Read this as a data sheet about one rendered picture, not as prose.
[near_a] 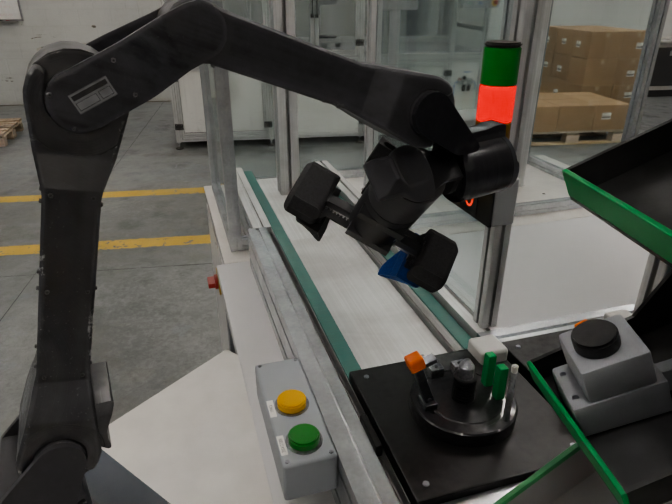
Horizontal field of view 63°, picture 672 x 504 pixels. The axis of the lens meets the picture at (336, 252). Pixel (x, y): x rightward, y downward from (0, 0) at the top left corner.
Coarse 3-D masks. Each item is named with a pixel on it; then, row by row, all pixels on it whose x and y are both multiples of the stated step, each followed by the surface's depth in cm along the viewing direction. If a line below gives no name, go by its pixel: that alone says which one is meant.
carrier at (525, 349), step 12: (612, 312) 92; (624, 312) 92; (540, 336) 89; (552, 336) 89; (516, 348) 86; (528, 348) 86; (540, 348) 86; (552, 348) 86; (516, 360) 84; (528, 360) 83; (528, 372) 81
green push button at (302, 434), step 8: (304, 424) 71; (296, 432) 69; (304, 432) 69; (312, 432) 69; (288, 440) 69; (296, 440) 68; (304, 440) 68; (312, 440) 68; (296, 448) 68; (304, 448) 68; (312, 448) 68
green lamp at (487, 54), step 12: (492, 48) 73; (504, 48) 72; (516, 48) 72; (492, 60) 73; (504, 60) 72; (516, 60) 73; (492, 72) 74; (504, 72) 73; (516, 72) 74; (492, 84) 74; (504, 84) 74; (516, 84) 75
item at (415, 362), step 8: (416, 352) 68; (408, 360) 67; (416, 360) 66; (424, 360) 68; (432, 360) 68; (416, 368) 67; (424, 368) 67; (416, 376) 68; (424, 376) 68; (424, 384) 69; (424, 392) 69; (424, 400) 70
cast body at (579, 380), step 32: (608, 320) 38; (576, 352) 37; (608, 352) 36; (640, 352) 35; (576, 384) 39; (608, 384) 36; (640, 384) 36; (576, 416) 38; (608, 416) 38; (640, 416) 38
